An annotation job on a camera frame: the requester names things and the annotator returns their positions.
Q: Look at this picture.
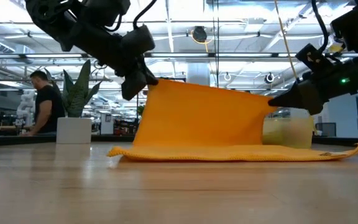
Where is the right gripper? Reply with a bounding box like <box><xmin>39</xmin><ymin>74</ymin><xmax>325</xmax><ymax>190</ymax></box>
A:
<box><xmin>267</xmin><ymin>57</ymin><xmax>358</xmax><ymax>116</ymax></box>

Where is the snake plant in white pot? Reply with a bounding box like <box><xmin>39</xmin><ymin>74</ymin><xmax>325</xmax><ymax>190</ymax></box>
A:
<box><xmin>44</xmin><ymin>59</ymin><xmax>103</xmax><ymax>144</ymax></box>

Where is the small yellow cable tag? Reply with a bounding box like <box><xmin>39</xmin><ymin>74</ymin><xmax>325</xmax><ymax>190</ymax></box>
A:
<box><xmin>327</xmin><ymin>41</ymin><xmax>345</xmax><ymax>54</ymax></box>

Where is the person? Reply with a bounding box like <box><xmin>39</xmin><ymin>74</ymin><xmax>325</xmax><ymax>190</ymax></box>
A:
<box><xmin>21</xmin><ymin>70</ymin><xmax>67</xmax><ymax>137</ymax></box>

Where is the orange microfiber towel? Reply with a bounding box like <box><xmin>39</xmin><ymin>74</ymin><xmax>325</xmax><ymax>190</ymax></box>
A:
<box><xmin>106</xmin><ymin>78</ymin><xmax>358</xmax><ymax>163</ymax></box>

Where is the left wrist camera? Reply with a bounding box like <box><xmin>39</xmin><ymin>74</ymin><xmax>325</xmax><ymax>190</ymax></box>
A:
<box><xmin>121</xmin><ymin>24</ymin><xmax>156</xmax><ymax>57</ymax></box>

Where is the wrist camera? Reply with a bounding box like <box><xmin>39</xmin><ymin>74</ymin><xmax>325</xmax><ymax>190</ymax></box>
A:
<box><xmin>121</xmin><ymin>24</ymin><xmax>156</xmax><ymax>57</ymax></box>
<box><xmin>295</xmin><ymin>42</ymin><xmax>334</xmax><ymax>75</ymax></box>

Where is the yellow translucent plastic bin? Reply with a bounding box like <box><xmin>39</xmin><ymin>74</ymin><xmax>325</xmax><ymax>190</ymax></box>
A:
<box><xmin>261</xmin><ymin>116</ymin><xmax>314</xmax><ymax>149</ymax></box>

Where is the yellow hanging cable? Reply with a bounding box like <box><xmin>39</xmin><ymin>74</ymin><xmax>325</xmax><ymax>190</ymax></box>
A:
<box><xmin>273</xmin><ymin>0</ymin><xmax>300</xmax><ymax>82</ymax></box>

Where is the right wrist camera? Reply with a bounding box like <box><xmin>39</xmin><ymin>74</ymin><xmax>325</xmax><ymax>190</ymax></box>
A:
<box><xmin>295</xmin><ymin>42</ymin><xmax>334</xmax><ymax>75</ymax></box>

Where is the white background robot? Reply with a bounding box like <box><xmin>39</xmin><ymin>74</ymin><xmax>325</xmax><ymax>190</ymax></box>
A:
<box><xmin>16</xmin><ymin>89</ymin><xmax>37</xmax><ymax>127</ymax></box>

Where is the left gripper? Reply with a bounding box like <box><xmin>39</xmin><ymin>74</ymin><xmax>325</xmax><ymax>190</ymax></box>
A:
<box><xmin>71</xmin><ymin>21</ymin><xmax>160</xmax><ymax>101</ymax></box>

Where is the white building column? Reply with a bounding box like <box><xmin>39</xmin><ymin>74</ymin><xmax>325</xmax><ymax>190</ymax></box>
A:
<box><xmin>186</xmin><ymin>63</ymin><xmax>210</xmax><ymax>87</ymax></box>

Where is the black hanging cable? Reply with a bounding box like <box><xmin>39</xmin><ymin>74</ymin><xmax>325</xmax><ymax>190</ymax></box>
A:
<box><xmin>211</xmin><ymin>0</ymin><xmax>221</xmax><ymax>88</ymax></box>

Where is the black aluminium table frame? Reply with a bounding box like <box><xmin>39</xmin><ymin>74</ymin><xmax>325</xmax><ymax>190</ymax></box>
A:
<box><xmin>0</xmin><ymin>134</ymin><xmax>358</xmax><ymax>149</ymax></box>

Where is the small dark grey monitor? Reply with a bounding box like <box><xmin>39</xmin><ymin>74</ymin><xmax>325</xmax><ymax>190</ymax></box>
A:
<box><xmin>314</xmin><ymin>122</ymin><xmax>337</xmax><ymax>138</ymax></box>

